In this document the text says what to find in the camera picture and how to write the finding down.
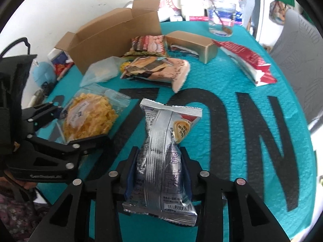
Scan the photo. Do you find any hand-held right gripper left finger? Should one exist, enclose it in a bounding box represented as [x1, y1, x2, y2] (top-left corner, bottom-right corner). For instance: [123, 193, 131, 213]
[28, 146, 140, 242]

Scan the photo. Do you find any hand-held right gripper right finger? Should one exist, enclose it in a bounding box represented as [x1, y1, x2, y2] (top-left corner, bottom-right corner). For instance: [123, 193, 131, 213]
[180, 146, 290, 242]

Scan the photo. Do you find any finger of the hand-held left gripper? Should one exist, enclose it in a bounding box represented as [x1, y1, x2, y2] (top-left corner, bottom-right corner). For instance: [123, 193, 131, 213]
[4, 134, 111, 183]
[21, 95, 65, 131]

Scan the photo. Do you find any silver foil snack packet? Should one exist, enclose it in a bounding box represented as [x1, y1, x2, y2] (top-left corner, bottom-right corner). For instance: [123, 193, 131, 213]
[122, 98, 203, 226]

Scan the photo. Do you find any clear bag of yellow chips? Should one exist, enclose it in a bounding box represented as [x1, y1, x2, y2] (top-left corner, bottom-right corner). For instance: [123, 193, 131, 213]
[58, 84, 132, 144]

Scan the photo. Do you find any clear plastic bag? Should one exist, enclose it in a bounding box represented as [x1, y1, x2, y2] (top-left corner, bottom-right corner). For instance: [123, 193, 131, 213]
[80, 56, 125, 87]

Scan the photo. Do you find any brown cardboard box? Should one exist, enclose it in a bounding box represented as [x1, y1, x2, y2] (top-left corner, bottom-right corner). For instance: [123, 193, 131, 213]
[54, 0, 162, 75]

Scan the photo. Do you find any red brown snack packet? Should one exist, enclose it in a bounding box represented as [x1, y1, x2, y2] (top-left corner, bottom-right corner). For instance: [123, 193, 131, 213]
[124, 35, 168, 57]

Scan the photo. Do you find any red white snack packet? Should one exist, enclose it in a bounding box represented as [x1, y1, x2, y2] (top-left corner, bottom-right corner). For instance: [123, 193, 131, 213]
[213, 40, 277, 87]

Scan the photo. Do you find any small gold box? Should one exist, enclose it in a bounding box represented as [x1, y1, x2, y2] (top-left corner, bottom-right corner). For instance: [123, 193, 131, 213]
[165, 30, 219, 64]

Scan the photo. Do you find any person's left hand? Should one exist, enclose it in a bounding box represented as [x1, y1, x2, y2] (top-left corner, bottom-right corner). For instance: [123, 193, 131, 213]
[0, 174, 37, 191]

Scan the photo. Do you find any red blue package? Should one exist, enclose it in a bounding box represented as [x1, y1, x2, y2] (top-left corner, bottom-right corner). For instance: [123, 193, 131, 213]
[50, 50, 75, 81]

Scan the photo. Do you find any floral clothing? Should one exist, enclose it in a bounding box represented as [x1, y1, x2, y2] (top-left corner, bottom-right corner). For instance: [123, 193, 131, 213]
[0, 194, 51, 242]

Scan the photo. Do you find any green yellow snack packet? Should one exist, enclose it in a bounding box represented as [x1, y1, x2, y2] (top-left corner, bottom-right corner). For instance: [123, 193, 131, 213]
[119, 51, 149, 74]

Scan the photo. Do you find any beige snack packet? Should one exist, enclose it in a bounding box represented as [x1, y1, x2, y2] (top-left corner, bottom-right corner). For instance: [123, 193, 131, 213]
[120, 55, 191, 93]

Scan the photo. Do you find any grey chair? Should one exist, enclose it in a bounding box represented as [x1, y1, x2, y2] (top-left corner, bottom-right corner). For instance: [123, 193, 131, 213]
[270, 9, 323, 131]

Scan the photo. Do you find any metal spoon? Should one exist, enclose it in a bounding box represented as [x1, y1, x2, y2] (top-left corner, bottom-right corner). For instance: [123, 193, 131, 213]
[203, 0, 233, 34]

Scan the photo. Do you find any blue white tissue pack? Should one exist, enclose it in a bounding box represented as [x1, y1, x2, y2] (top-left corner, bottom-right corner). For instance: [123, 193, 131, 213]
[209, 5, 243, 26]

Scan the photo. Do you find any pink paper cup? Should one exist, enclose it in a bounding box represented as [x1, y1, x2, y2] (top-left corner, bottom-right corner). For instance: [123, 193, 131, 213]
[161, 0, 182, 11]

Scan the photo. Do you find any colourful patterned tote bag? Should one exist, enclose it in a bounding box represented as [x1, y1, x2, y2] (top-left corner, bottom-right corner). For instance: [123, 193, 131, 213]
[269, 0, 288, 25]

